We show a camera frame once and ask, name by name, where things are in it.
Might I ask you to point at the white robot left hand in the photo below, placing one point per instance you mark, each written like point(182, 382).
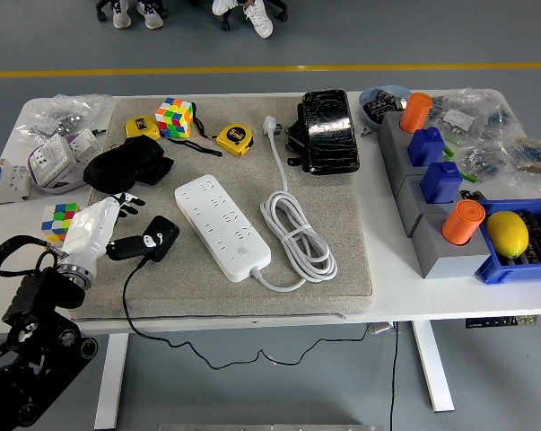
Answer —
point(88, 229)

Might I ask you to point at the white power strip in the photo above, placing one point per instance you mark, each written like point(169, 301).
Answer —
point(216, 224)

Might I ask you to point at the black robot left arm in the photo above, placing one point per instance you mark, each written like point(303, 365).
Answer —
point(32, 296)

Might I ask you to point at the small colourful puzzle cube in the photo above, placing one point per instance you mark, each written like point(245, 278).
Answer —
point(54, 222)

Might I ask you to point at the black cloth pouch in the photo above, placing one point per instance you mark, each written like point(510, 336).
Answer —
point(117, 168)

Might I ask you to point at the large white socket panel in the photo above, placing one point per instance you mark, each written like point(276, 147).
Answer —
point(50, 159)

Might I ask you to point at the small white socket panel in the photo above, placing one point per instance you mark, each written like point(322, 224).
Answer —
point(86, 143)

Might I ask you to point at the white circuit breaker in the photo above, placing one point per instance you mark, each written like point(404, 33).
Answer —
point(5, 179)

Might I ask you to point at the clear bag of metal parts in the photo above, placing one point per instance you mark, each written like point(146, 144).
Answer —
point(59, 119)

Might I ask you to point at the small yellow tape measure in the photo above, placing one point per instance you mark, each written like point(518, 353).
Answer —
point(140, 126)

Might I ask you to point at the large colourful puzzle cube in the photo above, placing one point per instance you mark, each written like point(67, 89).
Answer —
point(173, 117)

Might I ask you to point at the white table leg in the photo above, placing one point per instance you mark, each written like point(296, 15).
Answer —
point(110, 381)
point(433, 368)

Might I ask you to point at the yellow tape measure 5m print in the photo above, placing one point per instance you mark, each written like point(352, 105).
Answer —
point(234, 139)

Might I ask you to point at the white sneaker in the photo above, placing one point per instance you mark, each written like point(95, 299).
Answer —
point(223, 5)
point(259, 20)
point(151, 15)
point(122, 15)

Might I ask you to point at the grey-brown mat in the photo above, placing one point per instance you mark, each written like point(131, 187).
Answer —
point(333, 224)

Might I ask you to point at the glossy black case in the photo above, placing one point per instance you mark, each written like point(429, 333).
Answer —
point(330, 130)

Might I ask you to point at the small metal clip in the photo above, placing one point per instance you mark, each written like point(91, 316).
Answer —
point(365, 132)

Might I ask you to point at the blue bowl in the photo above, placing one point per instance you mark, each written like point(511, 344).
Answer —
point(369, 96)

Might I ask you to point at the black electronic parts pile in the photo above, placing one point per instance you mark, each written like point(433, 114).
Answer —
point(380, 105)

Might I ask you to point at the grey socket block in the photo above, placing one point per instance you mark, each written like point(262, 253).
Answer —
point(391, 130)
point(411, 197)
point(398, 161)
point(449, 260)

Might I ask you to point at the blue block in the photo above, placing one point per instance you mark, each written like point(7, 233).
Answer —
point(424, 146)
point(440, 182)

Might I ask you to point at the orange cylinder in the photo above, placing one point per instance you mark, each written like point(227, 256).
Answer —
point(416, 112)
point(460, 222)

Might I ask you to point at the small green peg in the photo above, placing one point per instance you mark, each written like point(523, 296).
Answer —
point(469, 177)
point(449, 152)

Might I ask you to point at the clear bag with white label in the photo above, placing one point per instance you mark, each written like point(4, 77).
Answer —
point(458, 119)

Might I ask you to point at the clear bag of blue components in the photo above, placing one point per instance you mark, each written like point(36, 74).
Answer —
point(485, 161)

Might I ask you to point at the blue plastic bin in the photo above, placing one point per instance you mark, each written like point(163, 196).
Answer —
point(494, 269)

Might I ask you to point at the yellow lemon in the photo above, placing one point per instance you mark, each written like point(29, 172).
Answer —
point(505, 233)

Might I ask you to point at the black table control panel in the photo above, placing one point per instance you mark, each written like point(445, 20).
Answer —
point(499, 321)

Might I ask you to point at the clear bag of brown components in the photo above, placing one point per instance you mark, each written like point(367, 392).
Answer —
point(532, 157)

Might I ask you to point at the grey metal bracket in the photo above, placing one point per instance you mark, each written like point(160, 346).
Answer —
point(382, 329)

